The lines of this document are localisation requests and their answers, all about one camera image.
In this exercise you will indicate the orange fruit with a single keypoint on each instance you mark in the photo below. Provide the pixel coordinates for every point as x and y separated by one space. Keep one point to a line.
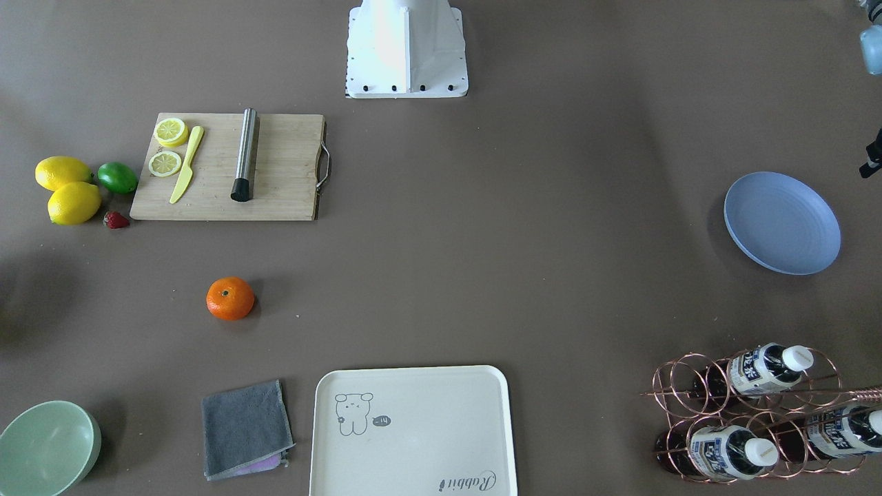
230 298

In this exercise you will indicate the blue plate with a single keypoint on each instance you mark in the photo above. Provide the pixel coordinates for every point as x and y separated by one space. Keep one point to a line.
782 224

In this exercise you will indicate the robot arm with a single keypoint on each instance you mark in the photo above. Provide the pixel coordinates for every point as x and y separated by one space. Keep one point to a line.
870 38

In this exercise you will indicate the wooden cutting board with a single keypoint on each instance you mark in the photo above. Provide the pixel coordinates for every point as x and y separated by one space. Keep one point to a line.
284 179

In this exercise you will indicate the cream rabbit tray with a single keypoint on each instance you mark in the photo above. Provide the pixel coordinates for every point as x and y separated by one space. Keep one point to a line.
443 430

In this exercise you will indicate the steel muddler black tip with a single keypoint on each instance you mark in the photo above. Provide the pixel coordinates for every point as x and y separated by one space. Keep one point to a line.
242 190

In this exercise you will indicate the yellow plastic knife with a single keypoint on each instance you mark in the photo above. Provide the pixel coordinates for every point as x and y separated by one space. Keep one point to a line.
186 172

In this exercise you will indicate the grey folded cloth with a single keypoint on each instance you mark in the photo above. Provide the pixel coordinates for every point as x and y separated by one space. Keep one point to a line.
245 431

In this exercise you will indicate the lemon slice inner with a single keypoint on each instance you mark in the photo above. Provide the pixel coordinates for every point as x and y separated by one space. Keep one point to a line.
165 163

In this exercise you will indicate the lemon slice near edge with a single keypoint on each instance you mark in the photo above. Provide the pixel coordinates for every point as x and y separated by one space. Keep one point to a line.
171 132

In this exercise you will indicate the red strawberry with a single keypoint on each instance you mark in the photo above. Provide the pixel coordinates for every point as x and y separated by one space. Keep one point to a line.
115 220

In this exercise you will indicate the green lime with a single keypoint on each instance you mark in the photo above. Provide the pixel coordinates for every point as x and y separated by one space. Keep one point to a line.
117 177

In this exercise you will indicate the tea bottle two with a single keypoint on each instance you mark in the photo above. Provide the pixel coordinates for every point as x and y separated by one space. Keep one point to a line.
716 454

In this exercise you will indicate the tea bottle one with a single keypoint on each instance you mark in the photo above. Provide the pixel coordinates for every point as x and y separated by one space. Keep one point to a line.
770 368

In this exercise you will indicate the yellow lemon inner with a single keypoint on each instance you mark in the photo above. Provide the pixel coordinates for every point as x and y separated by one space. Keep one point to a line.
74 203

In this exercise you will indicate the yellow lemon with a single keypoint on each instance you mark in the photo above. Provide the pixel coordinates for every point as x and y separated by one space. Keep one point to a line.
56 171
74 203

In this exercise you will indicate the yellow lemon outer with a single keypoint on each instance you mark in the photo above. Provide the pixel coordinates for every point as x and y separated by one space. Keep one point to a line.
56 171

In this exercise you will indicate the tea bottle three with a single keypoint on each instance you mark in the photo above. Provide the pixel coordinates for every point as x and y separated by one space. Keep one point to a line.
849 431

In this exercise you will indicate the green bowl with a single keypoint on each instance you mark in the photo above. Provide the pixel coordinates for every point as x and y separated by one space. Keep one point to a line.
48 449

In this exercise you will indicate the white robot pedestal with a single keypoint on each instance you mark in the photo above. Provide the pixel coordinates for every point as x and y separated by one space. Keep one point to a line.
406 50

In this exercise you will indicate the copper wire bottle rack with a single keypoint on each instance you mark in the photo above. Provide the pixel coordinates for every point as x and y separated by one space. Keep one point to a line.
681 388

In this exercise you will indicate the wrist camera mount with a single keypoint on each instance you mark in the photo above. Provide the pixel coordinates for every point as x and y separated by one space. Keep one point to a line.
873 163

